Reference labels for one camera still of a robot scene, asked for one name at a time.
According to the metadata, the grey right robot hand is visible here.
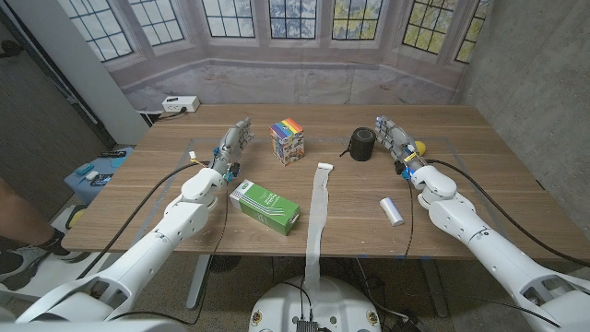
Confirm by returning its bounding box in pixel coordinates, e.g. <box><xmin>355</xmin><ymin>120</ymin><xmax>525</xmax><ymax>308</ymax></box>
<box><xmin>373</xmin><ymin>114</ymin><xmax>428</xmax><ymax>181</ymax></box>

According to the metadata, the white robot shoulder cover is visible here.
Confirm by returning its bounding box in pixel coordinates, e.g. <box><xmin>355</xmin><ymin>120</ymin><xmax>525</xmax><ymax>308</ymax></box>
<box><xmin>0</xmin><ymin>319</ymin><xmax>185</xmax><ymax>332</ymax></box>

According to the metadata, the grey table leg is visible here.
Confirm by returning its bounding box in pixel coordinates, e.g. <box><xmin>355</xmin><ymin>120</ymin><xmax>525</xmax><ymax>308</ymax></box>
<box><xmin>185</xmin><ymin>254</ymin><xmax>212</xmax><ymax>311</ymax></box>
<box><xmin>421</xmin><ymin>258</ymin><xmax>451</xmax><ymax>319</ymax></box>

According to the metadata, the white gauze bandage strip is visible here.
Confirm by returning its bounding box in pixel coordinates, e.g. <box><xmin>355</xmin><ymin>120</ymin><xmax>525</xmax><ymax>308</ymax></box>
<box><xmin>303</xmin><ymin>161</ymin><xmax>335</xmax><ymax>296</ymax></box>

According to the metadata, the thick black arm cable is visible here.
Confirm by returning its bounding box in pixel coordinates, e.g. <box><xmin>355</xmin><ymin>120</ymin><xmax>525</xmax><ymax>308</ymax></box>
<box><xmin>76</xmin><ymin>160</ymin><xmax>211</xmax><ymax>280</ymax></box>
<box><xmin>426</xmin><ymin>158</ymin><xmax>590</xmax><ymax>268</ymax></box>

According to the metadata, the printed window backdrop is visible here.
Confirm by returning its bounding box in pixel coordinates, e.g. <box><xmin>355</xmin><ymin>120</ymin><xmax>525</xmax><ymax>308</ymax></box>
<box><xmin>54</xmin><ymin>0</ymin><xmax>494</xmax><ymax>112</ymax></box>

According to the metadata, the yellow black object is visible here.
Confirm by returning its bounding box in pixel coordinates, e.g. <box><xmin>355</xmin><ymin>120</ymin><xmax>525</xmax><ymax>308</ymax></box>
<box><xmin>68</xmin><ymin>205</ymin><xmax>88</xmax><ymax>231</ymax></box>

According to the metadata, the green white carton box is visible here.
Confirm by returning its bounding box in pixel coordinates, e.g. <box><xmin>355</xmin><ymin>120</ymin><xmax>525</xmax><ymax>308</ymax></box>
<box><xmin>229</xmin><ymin>178</ymin><xmax>301</xmax><ymax>237</ymax></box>

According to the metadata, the blue stool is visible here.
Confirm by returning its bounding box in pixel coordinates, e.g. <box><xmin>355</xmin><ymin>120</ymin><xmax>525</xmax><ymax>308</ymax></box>
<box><xmin>63</xmin><ymin>146</ymin><xmax>135</xmax><ymax>205</ymax></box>

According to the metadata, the grey sneaker shoe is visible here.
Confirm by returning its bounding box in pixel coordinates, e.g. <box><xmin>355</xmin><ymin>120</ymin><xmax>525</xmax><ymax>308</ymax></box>
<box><xmin>0</xmin><ymin>229</ymin><xmax>91</xmax><ymax>292</ymax></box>

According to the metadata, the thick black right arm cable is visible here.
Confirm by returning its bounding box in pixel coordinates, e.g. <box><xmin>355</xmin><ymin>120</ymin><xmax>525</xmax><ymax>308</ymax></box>
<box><xmin>426</xmin><ymin>158</ymin><xmax>590</xmax><ymax>268</ymax></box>

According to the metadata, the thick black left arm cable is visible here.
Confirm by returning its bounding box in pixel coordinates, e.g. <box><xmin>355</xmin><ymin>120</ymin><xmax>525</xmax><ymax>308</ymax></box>
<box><xmin>76</xmin><ymin>160</ymin><xmax>211</xmax><ymax>280</ymax></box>

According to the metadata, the person bare leg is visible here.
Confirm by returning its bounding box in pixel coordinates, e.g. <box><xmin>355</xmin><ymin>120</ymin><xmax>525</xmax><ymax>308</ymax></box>
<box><xmin>0</xmin><ymin>177</ymin><xmax>55</xmax><ymax>250</ymax></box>

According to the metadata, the dark round floor object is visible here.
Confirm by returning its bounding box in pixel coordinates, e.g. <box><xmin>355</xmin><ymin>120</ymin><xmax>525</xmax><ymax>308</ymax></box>
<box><xmin>209</xmin><ymin>255</ymin><xmax>243</xmax><ymax>274</ymax></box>

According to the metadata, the rainbow cube toy box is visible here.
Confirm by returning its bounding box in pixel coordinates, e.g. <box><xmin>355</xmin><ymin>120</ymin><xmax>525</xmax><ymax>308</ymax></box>
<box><xmin>268</xmin><ymin>117</ymin><xmax>306</xmax><ymax>167</ymax></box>

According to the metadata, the white cylinder roll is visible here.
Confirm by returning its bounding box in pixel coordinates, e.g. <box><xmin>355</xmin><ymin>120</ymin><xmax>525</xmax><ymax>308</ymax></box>
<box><xmin>379</xmin><ymin>196</ymin><xmax>406</xmax><ymax>228</ymax></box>

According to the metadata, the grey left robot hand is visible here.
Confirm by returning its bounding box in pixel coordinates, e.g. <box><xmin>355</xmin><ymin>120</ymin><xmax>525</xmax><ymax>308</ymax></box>
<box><xmin>207</xmin><ymin>116</ymin><xmax>255</xmax><ymax>183</ymax></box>

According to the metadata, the white power strip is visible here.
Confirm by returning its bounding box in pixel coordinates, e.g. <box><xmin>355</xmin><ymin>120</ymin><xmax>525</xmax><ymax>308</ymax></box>
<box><xmin>160</xmin><ymin>95</ymin><xmax>201</xmax><ymax>114</ymax></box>

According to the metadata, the white robot torso base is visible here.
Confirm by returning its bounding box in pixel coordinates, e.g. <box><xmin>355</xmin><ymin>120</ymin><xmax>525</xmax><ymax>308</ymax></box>
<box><xmin>248</xmin><ymin>275</ymin><xmax>383</xmax><ymax>332</ymax></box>

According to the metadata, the black floor power box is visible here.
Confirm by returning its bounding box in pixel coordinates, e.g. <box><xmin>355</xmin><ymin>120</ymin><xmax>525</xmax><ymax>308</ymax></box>
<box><xmin>391</xmin><ymin>315</ymin><xmax>432</xmax><ymax>332</ymax></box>

